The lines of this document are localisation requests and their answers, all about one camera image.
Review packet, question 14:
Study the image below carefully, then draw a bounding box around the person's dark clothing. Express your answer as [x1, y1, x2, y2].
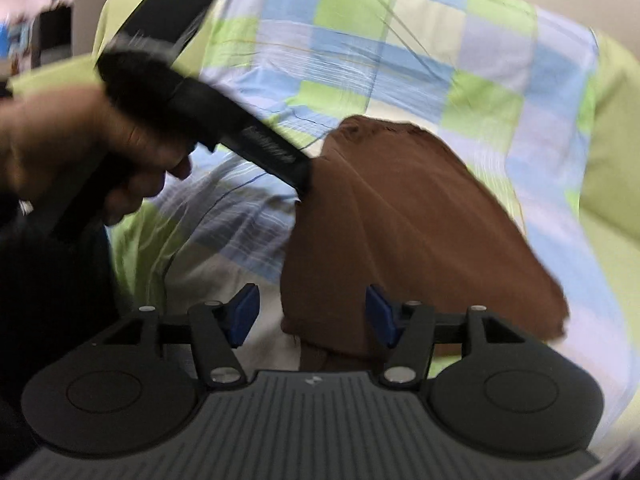
[0, 187, 121, 471]

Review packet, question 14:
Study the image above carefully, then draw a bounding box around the green bed sheet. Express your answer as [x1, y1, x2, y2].
[10, 0, 640, 376]

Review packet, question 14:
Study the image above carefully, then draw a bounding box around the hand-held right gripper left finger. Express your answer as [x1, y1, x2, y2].
[92, 283, 261, 387]

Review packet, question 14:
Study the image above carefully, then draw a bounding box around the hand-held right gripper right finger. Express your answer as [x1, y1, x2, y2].
[364, 284, 527, 389]

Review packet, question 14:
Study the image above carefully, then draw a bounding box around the dark furniture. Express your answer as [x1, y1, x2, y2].
[30, 4, 76, 68]

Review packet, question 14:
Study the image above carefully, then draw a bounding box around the checkered blue green blanket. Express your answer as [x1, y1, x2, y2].
[107, 0, 636, 466]

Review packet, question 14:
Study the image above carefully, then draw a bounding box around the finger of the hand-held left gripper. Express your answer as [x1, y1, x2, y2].
[215, 119, 317, 197]

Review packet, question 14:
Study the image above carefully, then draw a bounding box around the person's left hand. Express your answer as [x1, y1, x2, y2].
[0, 85, 194, 227]

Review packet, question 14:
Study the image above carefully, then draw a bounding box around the brown cloth garment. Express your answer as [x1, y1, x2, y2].
[280, 115, 571, 372]

